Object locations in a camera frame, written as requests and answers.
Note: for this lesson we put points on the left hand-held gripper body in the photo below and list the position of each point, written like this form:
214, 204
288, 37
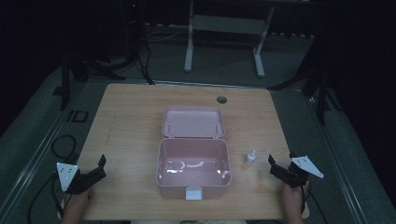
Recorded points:
66, 175

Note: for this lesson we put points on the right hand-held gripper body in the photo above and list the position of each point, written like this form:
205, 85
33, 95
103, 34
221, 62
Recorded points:
306, 166

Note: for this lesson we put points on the small white dropper bottle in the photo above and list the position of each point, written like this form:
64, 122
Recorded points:
251, 158

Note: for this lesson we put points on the pink plastic box with lid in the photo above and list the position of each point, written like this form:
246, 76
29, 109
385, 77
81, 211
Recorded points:
193, 155

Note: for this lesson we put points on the person's left hand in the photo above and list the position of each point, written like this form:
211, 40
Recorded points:
81, 195

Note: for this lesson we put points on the person's right hand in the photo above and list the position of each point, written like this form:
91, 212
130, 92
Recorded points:
293, 194

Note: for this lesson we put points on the black metal stand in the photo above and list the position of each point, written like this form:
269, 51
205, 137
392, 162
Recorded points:
77, 71
314, 84

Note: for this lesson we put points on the black device with red light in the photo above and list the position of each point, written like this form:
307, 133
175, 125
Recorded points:
134, 28

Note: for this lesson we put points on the metal floor rail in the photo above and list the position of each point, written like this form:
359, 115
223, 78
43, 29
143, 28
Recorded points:
34, 155
339, 161

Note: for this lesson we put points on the black square floor frame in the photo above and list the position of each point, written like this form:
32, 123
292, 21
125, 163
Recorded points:
77, 116

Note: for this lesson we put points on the white metal desk frame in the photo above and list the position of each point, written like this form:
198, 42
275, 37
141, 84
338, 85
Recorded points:
224, 25

